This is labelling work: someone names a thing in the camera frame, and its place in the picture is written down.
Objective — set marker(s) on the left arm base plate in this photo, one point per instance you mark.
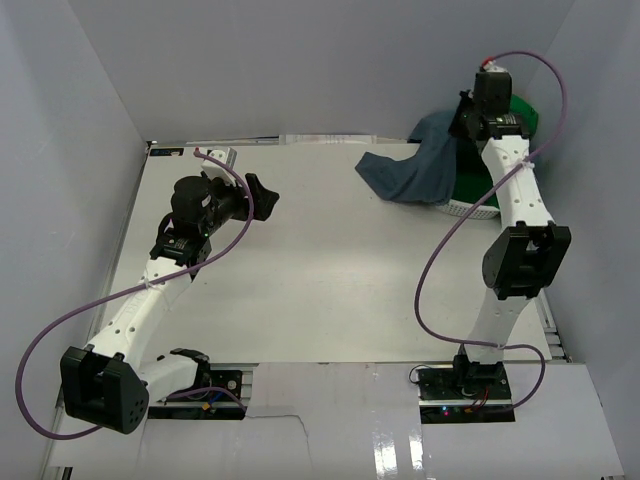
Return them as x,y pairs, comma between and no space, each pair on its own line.
228,392

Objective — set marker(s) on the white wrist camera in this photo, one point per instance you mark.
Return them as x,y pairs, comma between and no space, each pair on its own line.
490,65
225,155

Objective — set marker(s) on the papers behind table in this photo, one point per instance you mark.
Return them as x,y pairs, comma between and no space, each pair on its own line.
327,139

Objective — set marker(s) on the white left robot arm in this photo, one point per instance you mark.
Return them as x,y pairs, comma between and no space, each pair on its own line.
107,383

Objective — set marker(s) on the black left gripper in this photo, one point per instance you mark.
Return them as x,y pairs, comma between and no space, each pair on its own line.
263,199

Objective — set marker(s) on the blue t shirt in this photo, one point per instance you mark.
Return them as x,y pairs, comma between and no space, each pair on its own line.
426,177

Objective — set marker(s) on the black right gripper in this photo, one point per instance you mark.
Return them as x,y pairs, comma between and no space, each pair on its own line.
465,101

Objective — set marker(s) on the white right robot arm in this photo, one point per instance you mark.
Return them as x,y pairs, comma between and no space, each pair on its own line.
527,254

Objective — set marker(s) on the green t shirt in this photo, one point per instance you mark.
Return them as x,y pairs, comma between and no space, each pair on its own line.
473,179

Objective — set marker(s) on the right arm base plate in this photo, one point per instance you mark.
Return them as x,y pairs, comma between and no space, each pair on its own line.
443,402

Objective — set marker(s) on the black label sticker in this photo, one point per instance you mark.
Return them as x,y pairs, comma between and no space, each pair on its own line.
166,152

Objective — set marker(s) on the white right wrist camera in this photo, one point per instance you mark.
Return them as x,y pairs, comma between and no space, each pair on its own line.
490,65

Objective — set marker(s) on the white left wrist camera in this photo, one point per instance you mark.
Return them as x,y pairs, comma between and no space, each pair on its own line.
225,155

